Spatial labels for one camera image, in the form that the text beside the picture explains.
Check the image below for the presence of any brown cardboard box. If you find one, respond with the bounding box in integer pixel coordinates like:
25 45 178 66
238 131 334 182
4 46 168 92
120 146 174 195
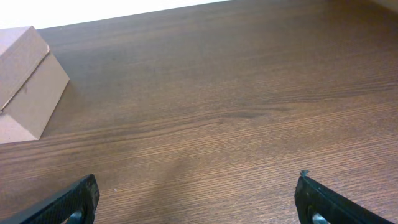
1 26 70 144

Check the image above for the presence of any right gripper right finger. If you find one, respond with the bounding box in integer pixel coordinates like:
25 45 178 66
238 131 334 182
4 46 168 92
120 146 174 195
294 170 392 224

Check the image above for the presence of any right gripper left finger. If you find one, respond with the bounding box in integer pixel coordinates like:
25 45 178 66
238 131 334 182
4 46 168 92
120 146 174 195
1 174 100 224

